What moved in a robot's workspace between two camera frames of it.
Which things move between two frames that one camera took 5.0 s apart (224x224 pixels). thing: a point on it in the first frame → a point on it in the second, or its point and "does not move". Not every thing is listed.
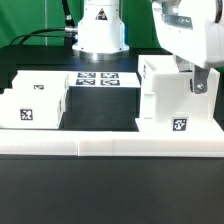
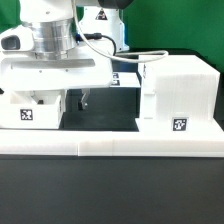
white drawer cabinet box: [167, 102] does not move
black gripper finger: [200, 79] → [83, 103]
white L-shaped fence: [185, 141] does not move
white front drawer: [31, 108] does not move
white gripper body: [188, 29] → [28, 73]
